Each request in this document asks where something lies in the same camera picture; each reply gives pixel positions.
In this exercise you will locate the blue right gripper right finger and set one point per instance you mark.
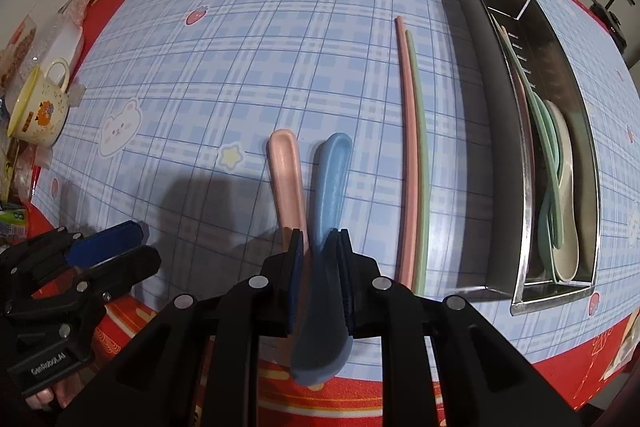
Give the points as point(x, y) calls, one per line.
point(341, 247)

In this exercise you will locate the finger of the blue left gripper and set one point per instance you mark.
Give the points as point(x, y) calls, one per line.
point(105, 245)

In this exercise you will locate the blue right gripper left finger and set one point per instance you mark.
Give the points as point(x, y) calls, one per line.
point(296, 258)

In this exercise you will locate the pink chopstick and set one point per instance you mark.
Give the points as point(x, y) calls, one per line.
point(410, 185)

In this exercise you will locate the blue spoon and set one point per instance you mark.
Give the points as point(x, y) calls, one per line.
point(323, 345)

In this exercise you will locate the pink spoon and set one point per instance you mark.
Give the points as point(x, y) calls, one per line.
point(287, 185)

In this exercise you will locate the green chopstick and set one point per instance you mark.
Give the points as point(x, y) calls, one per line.
point(420, 261)

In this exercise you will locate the green spoon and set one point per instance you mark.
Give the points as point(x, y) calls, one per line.
point(551, 228)

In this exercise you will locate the beige spoon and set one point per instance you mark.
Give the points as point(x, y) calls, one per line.
point(565, 260)

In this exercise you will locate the yellow cartoon mug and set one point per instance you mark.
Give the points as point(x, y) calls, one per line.
point(41, 108)

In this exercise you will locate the blue plaid table mat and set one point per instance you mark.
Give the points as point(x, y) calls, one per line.
point(182, 96)

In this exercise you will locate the stainless steel utensil tray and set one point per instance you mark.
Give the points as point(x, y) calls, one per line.
point(516, 270)

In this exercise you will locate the brown rice cooker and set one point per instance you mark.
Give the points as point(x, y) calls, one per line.
point(612, 24)

